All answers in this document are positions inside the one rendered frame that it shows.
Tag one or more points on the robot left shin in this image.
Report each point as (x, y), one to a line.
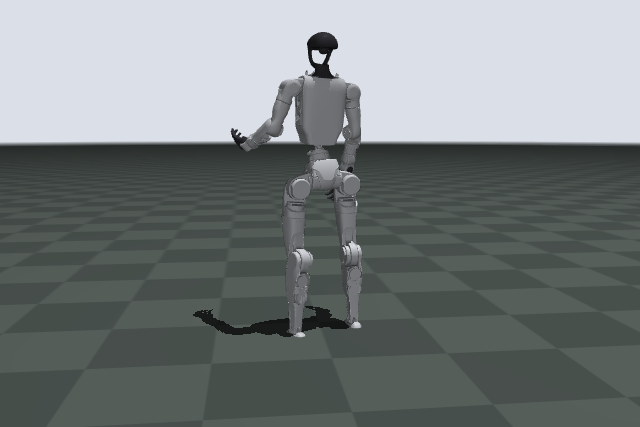
(297, 285)

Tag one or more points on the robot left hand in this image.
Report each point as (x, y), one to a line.
(238, 139)

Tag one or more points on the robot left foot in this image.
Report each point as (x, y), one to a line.
(298, 334)

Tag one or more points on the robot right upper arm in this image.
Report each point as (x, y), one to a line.
(353, 114)

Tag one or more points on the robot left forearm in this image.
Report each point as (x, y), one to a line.
(257, 138)

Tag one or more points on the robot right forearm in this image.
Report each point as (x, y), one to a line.
(349, 153)

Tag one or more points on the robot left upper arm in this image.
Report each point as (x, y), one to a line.
(287, 90)

